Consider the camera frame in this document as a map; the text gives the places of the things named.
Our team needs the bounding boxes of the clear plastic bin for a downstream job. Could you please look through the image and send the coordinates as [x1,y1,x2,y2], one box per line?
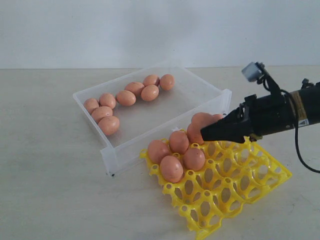
[73,61,232,177]

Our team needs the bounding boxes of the black cable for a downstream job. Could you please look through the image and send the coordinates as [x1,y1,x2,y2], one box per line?
[282,89,320,174]

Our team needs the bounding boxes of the yellow plastic egg tray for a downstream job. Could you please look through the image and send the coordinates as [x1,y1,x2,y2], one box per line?
[140,138,292,240]

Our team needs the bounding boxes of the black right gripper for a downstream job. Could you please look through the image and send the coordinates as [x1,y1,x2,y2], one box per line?
[200,94,298,143]

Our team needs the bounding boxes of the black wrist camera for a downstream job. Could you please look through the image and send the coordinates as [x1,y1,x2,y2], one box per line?
[241,62,282,96]

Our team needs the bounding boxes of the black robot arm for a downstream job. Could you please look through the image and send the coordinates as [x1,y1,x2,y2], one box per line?
[200,83,320,144]

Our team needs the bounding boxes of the brown egg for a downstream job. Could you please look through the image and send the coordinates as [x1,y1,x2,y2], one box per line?
[98,116,120,136]
[159,74,175,91]
[169,130,189,155]
[142,74,160,86]
[83,98,100,115]
[182,148,206,171]
[147,140,171,164]
[116,90,136,107]
[186,123,205,145]
[211,114,224,122]
[191,112,217,130]
[160,155,184,184]
[99,92,117,110]
[140,85,159,102]
[124,81,145,98]
[91,106,113,124]

